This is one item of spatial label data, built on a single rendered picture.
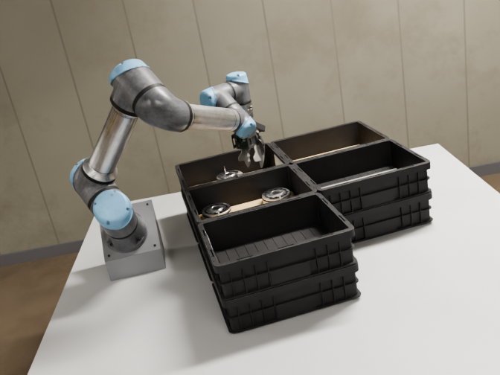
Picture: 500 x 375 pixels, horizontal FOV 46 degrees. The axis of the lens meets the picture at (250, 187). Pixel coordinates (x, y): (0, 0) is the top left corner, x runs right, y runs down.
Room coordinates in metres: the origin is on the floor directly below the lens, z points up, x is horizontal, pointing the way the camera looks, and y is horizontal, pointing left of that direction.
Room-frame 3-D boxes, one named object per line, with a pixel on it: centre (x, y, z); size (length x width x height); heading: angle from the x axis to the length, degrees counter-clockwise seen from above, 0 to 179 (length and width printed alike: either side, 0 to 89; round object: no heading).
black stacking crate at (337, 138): (2.18, -0.33, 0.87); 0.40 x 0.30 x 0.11; 100
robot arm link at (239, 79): (2.06, -0.02, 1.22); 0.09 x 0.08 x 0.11; 127
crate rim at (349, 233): (1.53, -0.04, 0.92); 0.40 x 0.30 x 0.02; 100
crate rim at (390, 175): (1.89, -0.38, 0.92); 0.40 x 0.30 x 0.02; 100
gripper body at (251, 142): (2.06, -0.02, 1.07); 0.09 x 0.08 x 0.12; 144
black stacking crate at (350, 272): (1.53, -0.04, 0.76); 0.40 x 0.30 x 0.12; 100
